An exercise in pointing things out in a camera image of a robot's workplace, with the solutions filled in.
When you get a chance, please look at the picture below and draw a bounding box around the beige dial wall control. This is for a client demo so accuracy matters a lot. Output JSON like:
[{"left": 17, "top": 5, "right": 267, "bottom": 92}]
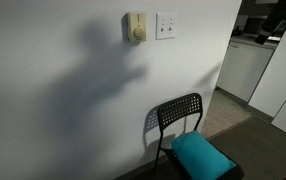
[{"left": 126, "top": 12, "right": 147, "bottom": 44}]

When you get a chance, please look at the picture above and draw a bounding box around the white base cabinet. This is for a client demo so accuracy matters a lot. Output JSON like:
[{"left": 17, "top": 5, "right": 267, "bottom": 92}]
[{"left": 216, "top": 40, "right": 276, "bottom": 103}]

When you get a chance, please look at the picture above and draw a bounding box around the teal cushion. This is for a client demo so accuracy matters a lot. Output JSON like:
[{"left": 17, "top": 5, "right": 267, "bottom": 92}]
[{"left": 171, "top": 130, "right": 237, "bottom": 180}]

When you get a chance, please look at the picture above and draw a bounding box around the black perforated metal chair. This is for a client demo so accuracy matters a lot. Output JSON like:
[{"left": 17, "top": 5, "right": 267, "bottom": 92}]
[{"left": 153, "top": 92, "right": 245, "bottom": 180}]

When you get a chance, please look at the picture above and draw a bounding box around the white tall cabinet panel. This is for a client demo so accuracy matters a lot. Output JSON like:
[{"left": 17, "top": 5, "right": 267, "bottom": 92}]
[{"left": 248, "top": 3, "right": 286, "bottom": 118}]

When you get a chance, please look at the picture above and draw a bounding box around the grey countertop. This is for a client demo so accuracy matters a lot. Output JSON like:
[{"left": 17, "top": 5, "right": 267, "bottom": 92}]
[{"left": 230, "top": 34, "right": 279, "bottom": 51}]

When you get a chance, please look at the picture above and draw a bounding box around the white double switch plate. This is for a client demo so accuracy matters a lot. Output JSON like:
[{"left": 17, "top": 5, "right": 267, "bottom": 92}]
[{"left": 155, "top": 12, "right": 177, "bottom": 41}]

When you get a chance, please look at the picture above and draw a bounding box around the black diagonal bar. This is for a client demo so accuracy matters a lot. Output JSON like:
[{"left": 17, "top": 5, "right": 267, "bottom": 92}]
[{"left": 254, "top": 0, "right": 286, "bottom": 45}]

